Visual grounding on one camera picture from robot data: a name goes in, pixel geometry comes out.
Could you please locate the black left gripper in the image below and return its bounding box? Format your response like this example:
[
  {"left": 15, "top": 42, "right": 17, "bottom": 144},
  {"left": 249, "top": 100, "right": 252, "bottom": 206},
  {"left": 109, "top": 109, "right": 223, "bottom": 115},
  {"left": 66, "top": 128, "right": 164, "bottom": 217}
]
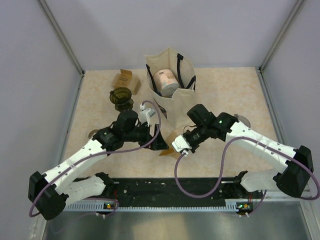
[{"left": 123, "top": 121, "right": 169, "bottom": 151}]

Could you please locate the olive green coffee dripper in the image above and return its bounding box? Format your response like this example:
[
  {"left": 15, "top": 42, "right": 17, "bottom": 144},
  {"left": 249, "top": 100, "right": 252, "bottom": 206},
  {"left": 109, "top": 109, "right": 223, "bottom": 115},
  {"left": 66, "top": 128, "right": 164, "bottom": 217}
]
[{"left": 109, "top": 87, "right": 134, "bottom": 112}]

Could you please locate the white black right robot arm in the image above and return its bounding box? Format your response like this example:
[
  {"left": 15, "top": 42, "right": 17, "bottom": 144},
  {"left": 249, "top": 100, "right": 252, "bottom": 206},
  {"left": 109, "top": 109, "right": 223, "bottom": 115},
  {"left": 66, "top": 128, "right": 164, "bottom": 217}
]
[{"left": 182, "top": 104, "right": 314, "bottom": 198}]

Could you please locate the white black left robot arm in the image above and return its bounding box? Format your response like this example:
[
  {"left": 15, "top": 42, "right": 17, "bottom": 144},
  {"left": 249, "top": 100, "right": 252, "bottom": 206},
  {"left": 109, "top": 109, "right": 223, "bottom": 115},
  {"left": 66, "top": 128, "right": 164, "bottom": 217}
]
[{"left": 27, "top": 108, "right": 168, "bottom": 221}]

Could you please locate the cream floral canvas tote bag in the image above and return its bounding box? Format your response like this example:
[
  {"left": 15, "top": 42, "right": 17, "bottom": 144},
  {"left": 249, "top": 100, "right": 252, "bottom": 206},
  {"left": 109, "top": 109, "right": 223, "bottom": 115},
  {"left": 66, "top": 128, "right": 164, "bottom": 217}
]
[{"left": 145, "top": 47, "right": 197, "bottom": 129}]

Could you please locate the pink wrapped paper roll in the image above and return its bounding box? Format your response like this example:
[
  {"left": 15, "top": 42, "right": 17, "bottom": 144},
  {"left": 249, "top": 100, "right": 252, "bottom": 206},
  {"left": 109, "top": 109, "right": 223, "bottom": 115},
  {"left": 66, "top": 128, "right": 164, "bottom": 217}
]
[{"left": 153, "top": 69, "right": 180, "bottom": 98}]

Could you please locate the clear glass carafe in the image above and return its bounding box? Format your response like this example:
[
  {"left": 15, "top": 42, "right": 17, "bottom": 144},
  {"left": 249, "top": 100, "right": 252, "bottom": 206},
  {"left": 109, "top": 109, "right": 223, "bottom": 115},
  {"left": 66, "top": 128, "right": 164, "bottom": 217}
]
[{"left": 85, "top": 128, "right": 99, "bottom": 139}]

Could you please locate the brown cardboard box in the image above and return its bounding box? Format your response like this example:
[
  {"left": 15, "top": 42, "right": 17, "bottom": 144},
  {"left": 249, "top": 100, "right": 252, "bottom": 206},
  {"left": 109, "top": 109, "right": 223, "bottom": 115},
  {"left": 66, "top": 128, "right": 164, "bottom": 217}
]
[{"left": 111, "top": 69, "right": 141, "bottom": 95}]

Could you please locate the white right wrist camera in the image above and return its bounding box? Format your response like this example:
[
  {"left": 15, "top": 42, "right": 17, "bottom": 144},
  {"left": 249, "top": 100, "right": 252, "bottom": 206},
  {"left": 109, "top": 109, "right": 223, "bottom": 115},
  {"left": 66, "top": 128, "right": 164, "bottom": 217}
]
[{"left": 171, "top": 135, "right": 192, "bottom": 156}]

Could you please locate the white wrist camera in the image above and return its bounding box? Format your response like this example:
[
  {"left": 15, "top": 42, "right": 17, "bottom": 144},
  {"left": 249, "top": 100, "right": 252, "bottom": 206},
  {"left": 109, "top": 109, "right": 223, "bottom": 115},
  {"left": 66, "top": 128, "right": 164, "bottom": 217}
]
[
  {"left": 139, "top": 104, "right": 156, "bottom": 126},
  {"left": 171, "top": 135, "right": 192, "bottom": 156}
]

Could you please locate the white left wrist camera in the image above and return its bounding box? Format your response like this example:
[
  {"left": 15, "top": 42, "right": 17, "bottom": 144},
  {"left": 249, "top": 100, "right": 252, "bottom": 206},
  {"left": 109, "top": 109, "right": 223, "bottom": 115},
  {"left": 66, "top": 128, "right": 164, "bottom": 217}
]
[{"left": 139, "top": 104, "right": 156, "bottom": 126}]

